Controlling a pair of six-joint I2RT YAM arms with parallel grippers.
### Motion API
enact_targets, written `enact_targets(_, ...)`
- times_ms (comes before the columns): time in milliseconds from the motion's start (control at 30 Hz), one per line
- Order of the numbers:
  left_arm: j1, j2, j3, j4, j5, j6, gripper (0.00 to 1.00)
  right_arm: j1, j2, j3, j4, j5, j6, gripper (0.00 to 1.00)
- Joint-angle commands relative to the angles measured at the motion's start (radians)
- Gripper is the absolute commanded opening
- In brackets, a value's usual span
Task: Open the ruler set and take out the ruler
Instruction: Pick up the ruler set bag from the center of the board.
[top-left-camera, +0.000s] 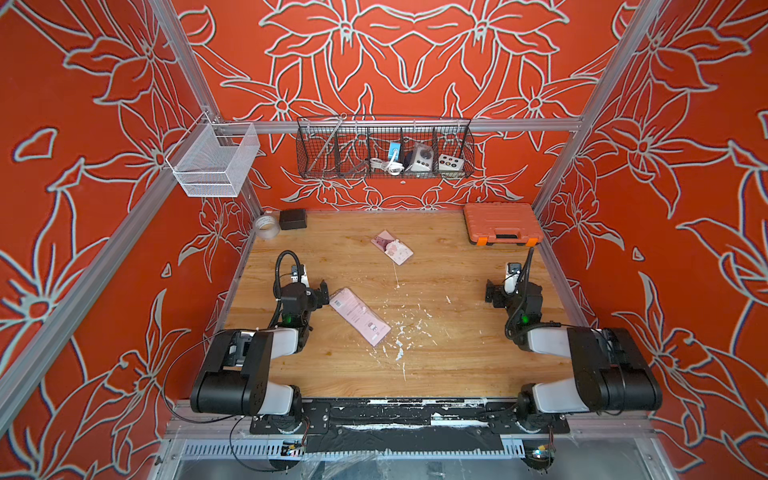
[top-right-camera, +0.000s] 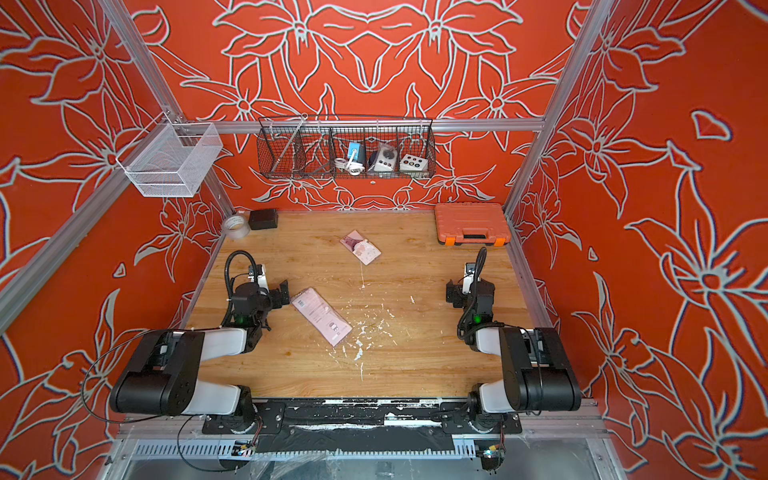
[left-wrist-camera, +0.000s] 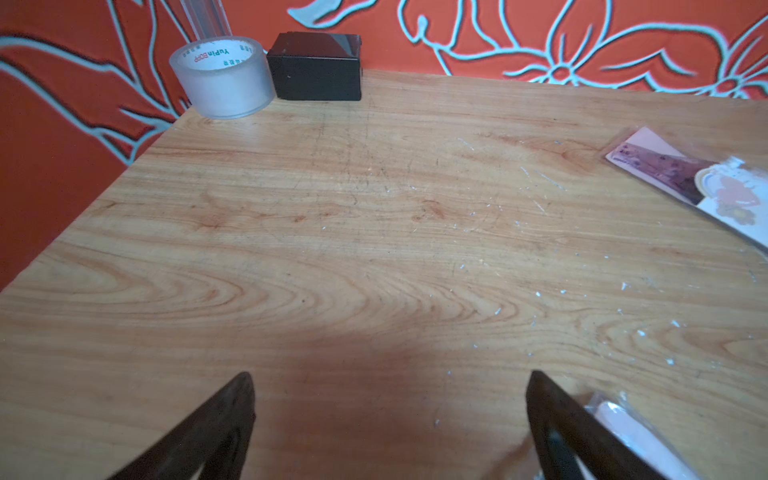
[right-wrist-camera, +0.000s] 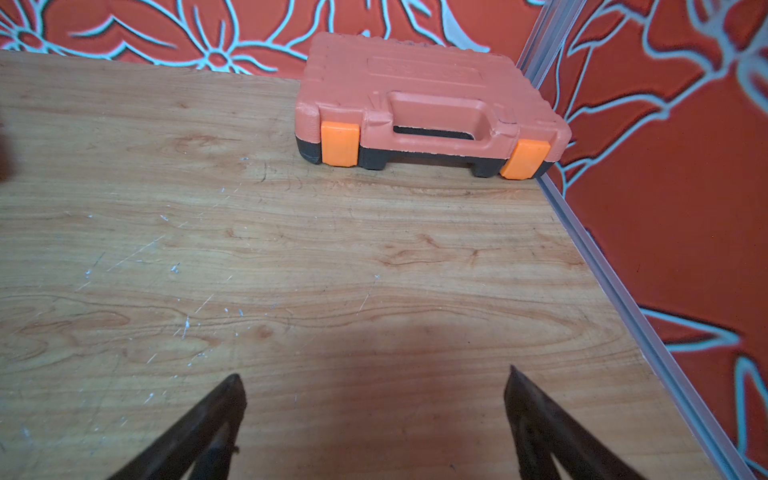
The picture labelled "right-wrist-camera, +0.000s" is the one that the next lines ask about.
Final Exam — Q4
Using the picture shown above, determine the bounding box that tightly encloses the aluminium frame rail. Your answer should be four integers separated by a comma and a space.
518, 1, 755, 479

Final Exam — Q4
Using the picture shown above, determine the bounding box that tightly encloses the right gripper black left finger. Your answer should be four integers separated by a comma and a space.
111, 374, 247, 479

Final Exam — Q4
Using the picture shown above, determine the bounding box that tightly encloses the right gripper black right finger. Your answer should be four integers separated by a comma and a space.
503, 366, 642, 479

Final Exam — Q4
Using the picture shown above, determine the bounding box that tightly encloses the orange plastic tool case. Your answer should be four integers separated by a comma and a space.
295, 32, 572, 180

